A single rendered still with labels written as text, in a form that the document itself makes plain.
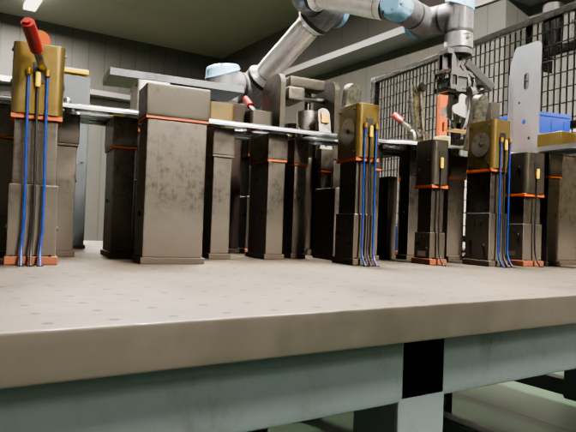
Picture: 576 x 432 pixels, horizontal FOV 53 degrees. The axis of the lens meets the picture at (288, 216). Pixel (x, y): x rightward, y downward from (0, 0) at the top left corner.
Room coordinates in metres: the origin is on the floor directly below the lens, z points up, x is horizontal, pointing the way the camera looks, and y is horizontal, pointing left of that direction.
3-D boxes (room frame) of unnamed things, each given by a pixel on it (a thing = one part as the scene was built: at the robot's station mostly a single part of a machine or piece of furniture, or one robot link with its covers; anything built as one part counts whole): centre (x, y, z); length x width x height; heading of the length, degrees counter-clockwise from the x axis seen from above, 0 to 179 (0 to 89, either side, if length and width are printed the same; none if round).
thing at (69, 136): (1.18, 0.46, 0.84); 0.05 x 0.05 x 0.29; 25
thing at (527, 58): (1.70, -0.69, 1.17); 0.12 x 0.01 x 0.34; 25
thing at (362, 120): (1.26, -0.15, 0.87); 0.12 x 0.07 x 0.35; 25
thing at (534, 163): (1.45, -0.59, 0.84); 0.12 x 0.07 x 0.28; 25
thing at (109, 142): (1.22, 0.36, 0.84); 0.12 x 0.05 x 0.29; 25
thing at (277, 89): (1.63, -0.02, 0.94); 0.18 x 0.13 x 0.49; 115
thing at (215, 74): (2.01, 0.24, 1.27); 0.13 x 0.12 x 0.14; 137
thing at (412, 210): (1.55, -0.33, 0.84); 0.05 x 0.05 x 0.29; 25
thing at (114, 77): (1.61, 0.33, 1.16); 0.37 x 0.14 x 0.02; 115
